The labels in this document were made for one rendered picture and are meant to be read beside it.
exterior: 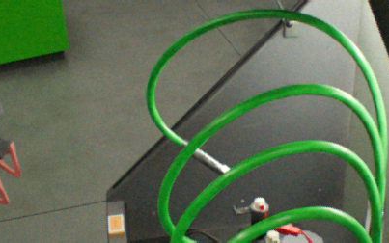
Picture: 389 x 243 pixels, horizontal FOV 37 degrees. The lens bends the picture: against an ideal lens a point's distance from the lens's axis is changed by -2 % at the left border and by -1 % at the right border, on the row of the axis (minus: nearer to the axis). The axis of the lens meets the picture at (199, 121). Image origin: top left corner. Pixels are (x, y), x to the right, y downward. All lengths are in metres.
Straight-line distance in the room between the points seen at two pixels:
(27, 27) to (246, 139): 3.11
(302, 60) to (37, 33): 3.20
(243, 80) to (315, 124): 0.20
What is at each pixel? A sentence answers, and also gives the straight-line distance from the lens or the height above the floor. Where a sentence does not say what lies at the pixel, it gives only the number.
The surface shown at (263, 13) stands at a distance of 0.84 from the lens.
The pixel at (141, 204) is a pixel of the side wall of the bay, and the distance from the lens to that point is 1.29.
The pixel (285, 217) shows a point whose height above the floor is 1.32.
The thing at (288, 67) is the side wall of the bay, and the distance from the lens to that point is 1.17.
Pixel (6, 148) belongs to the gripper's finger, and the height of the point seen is 1.07.
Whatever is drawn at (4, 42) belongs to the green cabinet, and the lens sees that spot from 4.21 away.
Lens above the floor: 1.73
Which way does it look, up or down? 31 degrees down
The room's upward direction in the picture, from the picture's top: 3 degrees counter-clockwise
